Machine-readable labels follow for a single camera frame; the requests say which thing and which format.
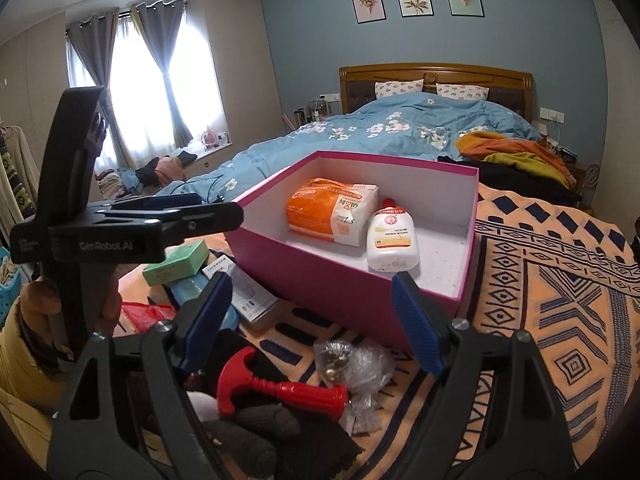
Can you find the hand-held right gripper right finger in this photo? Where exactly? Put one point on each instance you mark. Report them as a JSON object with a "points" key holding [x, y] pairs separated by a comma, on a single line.
{"points": [[417, 325]]}

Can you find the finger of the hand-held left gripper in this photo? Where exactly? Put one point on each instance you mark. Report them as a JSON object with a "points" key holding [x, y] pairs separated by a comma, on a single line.
{"points": [[210, 220], [165, 201]]}

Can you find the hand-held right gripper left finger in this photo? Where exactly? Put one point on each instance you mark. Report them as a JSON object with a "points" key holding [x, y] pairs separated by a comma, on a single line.
{"points": [[210, 315]]}

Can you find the green small box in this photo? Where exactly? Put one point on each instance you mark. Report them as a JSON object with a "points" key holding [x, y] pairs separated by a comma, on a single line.
{"points": [[175, 262]]}

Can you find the clear plastic bag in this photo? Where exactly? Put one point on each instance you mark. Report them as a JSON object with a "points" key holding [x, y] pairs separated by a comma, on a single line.
{"points": [[360, 365]]}

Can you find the white lotion bottle red cap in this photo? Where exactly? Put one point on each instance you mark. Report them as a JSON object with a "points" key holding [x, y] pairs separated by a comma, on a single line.
{"points": [[395, 240]]}

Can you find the white soft cloth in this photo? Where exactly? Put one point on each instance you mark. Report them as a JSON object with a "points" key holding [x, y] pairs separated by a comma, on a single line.
{"points": [[205, 405]]}

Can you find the pink cardboard box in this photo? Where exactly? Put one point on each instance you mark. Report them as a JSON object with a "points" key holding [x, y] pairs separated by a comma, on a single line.
{"points": [[310, 270]]}

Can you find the orange and white tissue pack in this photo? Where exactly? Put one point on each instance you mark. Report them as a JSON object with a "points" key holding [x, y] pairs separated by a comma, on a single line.
{"points": [[325, 210]]}

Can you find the red toy hammer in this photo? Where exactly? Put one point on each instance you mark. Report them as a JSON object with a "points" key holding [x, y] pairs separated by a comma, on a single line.
{"points": [[300, 395]]}

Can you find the person's left forearm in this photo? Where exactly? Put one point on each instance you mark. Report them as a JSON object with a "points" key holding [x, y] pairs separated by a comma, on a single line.
{"points": [[20, 385]]}

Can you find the clear nightstand container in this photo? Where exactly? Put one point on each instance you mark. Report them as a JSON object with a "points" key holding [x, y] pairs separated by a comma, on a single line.
{"points": [[316, 109]]}

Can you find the person's left hand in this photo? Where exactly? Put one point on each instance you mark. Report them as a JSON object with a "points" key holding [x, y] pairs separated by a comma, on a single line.
{"points": [[109, 310]]}

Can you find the pile of clothes on sill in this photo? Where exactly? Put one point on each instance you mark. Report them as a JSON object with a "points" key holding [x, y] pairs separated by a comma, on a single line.
{"points": [[150, 172]]}

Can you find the white rectangular box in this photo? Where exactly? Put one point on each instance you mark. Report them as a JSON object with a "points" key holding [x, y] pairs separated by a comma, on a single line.
{"points": [[255, 300]]}

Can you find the red plastic bag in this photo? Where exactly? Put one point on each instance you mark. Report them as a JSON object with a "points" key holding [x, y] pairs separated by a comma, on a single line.
{"points": [[145, 317]]}

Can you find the turquoise plastic basket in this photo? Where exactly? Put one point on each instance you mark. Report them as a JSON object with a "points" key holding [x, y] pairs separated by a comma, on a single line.
{"points": [[11, 275]]}

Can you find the pink desk ornament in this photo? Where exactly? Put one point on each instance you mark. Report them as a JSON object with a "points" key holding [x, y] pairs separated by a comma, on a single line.
{"points": [[212, 140]]}

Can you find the patterned hanging garment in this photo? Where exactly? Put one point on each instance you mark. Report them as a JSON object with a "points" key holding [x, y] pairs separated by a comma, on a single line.
{"points": [[17, 175]]}

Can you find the brown plush toy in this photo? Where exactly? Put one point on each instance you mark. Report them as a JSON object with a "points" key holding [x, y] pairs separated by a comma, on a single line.
{"points": [[260, 422]]}

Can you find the dark thermos bottle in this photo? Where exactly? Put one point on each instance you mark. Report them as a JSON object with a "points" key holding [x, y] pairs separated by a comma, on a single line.
{"points": [[300, 116]]}

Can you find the grey curtain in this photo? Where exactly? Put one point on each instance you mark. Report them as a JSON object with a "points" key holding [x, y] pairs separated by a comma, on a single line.
{"points": [[87, 60], [162, 60]]}

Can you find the black cloth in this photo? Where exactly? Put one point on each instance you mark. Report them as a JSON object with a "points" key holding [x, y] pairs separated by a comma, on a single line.
{"points": [[320, 455]]}

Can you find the yellow and orange clothes pile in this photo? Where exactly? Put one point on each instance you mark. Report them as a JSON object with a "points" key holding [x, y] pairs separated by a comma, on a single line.
{"points": [[515, 152]]}

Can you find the blue floral duvet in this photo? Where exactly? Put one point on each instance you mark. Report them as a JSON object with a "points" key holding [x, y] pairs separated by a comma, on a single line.
{"points": [[400, 115]]}

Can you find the white dotted pillow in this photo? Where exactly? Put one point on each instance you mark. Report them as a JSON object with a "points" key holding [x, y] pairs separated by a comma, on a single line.
{"points": [[462, 92], [400, 89]]}

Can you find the wooden bed headboard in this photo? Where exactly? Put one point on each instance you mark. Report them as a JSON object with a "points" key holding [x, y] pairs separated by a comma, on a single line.
{"points": [[435, 72]]}

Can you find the framed pink flower picture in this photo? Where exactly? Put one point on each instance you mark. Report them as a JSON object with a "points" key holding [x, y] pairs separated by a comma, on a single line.
{"points": [[368, 4]]}

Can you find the white wall socket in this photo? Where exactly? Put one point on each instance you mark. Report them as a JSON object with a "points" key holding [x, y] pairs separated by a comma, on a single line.
{"points": [[552, 115], [327, 97]]}

